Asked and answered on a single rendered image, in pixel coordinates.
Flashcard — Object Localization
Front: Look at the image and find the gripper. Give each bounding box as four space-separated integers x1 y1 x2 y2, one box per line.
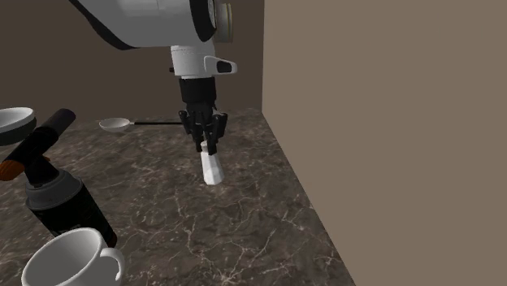
177 76 229 156

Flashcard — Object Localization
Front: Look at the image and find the small white bottle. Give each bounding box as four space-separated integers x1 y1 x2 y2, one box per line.
199 141 225 186

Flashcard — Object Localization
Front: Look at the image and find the black blowtorch canister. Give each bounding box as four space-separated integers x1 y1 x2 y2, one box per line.
0 108 119 249

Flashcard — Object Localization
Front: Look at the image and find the white mug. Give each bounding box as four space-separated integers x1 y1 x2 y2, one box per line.
20 227 126 286

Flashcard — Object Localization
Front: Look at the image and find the white and black bowl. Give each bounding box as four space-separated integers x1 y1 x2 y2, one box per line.
0 106 38 147

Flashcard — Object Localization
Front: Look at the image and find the white spoon with black handle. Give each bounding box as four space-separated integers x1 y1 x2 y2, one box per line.
98 117 184 134

